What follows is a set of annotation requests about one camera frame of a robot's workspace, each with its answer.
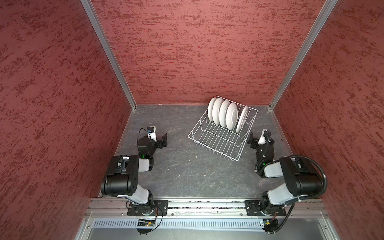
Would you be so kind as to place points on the base circuit board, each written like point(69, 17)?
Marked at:
point(269, 224)
point(146, 223)

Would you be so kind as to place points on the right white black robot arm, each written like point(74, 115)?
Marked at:
point(303, 177)

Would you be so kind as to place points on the slotted grey cable duct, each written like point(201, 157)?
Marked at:
point(192, 224)

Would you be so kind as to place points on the white wire dish rack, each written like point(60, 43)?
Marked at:
point(220, 140)

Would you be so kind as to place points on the left aluminium corner post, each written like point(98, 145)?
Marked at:
point(92, 15)

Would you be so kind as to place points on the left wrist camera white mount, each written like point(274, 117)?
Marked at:
point(152, 132)

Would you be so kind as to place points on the left base circuit board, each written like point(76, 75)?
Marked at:
point(146, 223)

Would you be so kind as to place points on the aluminium mounting rail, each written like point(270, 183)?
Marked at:
point(205, 207)

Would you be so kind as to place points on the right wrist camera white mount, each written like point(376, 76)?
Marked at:
point(262, 140)

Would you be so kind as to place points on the right aluminium corner post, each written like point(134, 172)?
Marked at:
point(317, 26)

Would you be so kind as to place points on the aluminium corner post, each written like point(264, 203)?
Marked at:
point(317, 26)
point(92, 15)

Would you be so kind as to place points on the white plate rearmost in rack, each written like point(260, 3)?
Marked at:
point(210, 108)

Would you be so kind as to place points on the right base circuit board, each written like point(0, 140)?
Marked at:
point(269, 224)

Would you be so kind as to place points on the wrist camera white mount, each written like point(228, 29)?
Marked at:
point(152, 132)
point(262, 140)

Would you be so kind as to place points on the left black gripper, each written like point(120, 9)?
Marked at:
point(160, 142)

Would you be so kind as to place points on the blue striped white plate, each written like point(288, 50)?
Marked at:
point(242, 119)

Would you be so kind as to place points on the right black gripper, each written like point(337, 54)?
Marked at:
point(256, 142)

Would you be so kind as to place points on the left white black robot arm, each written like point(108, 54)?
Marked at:
point(121, 179)

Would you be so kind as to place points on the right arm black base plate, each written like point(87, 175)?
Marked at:
point(254, 208)

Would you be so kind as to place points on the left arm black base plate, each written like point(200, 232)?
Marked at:
point(157, 207)

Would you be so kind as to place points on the green red rimmed plate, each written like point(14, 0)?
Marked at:
point(231, 116)

